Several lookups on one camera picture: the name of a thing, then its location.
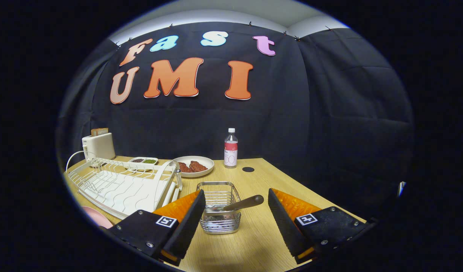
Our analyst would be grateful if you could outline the white round plate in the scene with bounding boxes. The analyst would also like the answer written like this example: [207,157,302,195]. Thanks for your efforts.
[172,156,215,178]

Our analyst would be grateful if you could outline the white wire dish rack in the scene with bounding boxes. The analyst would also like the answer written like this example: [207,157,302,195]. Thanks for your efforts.
[65,151,183,220]

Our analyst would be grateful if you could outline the plastic bottle with red label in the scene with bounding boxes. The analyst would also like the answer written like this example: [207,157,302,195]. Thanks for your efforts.
[224,128,239,168]

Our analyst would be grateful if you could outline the spoon with wooden handle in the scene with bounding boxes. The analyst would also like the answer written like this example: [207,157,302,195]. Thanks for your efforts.
[205,195,264,216]

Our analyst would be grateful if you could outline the white divided dish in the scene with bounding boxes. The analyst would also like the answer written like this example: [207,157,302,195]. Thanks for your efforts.
[128,157,159,167]

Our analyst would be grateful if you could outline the metal wire basket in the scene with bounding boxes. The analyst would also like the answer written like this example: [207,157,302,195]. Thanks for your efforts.
[196,181,242,235]

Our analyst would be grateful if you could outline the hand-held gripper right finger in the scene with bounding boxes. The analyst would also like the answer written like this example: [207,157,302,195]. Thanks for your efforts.
[268,188,369,265]

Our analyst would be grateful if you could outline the raw red meat slices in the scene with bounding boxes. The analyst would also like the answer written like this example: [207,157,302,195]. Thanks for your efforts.
[177,161,208,173]

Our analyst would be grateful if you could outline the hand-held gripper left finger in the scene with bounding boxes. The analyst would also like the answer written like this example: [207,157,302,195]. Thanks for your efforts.
[108,189,207,267]

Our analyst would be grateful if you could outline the pink plate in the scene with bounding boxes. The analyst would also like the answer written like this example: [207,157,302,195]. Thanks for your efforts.
[82,206,114,229]

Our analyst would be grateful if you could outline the white toaster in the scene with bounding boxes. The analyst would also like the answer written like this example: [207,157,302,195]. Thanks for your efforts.
[82,132,116,162]

